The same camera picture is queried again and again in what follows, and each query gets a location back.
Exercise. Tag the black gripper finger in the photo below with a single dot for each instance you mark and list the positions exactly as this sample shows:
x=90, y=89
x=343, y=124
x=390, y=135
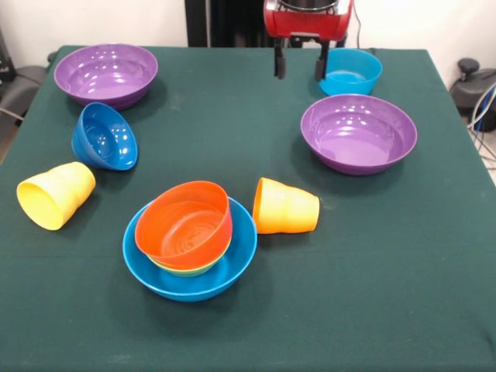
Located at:
x=321, y=67
x=280, y=64

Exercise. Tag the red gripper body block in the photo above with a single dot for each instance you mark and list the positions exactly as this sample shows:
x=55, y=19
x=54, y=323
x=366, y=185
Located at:
x=306, y=23

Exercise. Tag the purple plastic bowl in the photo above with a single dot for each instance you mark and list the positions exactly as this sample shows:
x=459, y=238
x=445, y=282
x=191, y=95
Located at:
x=104, y=77
x=358, y=135

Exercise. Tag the orange plastic cup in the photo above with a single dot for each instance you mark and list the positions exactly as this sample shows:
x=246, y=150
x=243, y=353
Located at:
x=286, y=211

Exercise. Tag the dark blue plastic bowl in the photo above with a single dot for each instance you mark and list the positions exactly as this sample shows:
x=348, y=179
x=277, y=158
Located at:
x=104, y=135

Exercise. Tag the orange-red plastic bowl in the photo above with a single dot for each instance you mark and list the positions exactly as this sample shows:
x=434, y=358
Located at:
x=186, y=228

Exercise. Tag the large light blue bowl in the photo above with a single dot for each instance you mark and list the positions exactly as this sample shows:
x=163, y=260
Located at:
x=240, y=252

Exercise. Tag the green plastic bowl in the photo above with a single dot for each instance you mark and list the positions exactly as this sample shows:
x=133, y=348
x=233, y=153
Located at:
x=193, y=272

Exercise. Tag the yellow plastic cup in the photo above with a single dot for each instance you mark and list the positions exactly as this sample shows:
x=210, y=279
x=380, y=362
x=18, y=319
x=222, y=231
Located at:
x=54, y=197

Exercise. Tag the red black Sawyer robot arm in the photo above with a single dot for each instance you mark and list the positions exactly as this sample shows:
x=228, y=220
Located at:
x=308, y=4

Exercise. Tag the small light blue bowl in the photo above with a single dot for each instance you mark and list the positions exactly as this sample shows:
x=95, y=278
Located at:
x=352, y=73

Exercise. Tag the dark green tablecloth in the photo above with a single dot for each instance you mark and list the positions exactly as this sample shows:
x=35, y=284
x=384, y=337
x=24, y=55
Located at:
x=348, y=271

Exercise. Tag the black office chair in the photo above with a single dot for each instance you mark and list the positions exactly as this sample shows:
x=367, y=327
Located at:
x=23, y=81

